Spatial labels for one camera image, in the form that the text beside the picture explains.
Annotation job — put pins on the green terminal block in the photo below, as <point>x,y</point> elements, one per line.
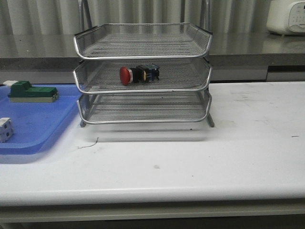
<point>25,92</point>

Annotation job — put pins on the mesh tray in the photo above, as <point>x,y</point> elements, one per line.
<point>143,41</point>
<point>176,75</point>
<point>116,108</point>

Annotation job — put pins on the blue plastic tray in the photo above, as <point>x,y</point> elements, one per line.
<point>37,126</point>

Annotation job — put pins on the grey stone counter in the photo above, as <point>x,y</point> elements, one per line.
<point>235,57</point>

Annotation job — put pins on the red emergency stop button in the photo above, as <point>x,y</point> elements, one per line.
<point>144,73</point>

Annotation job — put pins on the white appliance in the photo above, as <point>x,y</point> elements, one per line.
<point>286,17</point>

